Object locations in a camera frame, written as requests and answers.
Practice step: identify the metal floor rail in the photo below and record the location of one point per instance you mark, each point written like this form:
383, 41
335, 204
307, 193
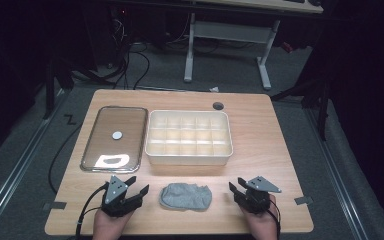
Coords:
338, 176
16, 170

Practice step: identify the white paper scrap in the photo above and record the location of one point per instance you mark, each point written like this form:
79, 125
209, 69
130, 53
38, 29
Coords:
214, 89

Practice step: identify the person's left hand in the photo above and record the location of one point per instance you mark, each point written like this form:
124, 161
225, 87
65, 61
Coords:
108, 226

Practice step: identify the dark round table grommet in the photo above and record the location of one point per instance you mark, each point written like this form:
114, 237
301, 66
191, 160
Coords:
218, 106

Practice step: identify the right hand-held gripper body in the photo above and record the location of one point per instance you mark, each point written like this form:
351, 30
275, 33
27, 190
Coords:
258, 198

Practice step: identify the white metal frame desk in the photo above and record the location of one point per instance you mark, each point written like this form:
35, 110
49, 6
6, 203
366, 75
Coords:
230, 31

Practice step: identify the black zigzag floor tape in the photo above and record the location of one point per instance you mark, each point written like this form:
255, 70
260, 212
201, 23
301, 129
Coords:
70, 119

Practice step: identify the grey cloth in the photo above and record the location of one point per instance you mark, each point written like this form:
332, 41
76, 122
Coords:
186, 196

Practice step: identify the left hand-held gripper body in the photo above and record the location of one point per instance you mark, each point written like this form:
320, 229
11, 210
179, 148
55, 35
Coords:
115, 195

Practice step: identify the person's right hand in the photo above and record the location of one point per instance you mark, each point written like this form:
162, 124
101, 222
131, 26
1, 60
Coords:
263, 225

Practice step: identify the black stand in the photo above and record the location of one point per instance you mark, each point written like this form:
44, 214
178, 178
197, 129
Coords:
58, 83
310, 100

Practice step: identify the white compartment storage box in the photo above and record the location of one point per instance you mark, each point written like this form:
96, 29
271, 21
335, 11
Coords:
188, 138

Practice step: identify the clear plastic box lid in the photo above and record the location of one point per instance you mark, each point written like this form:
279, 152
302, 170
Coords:
115, 138

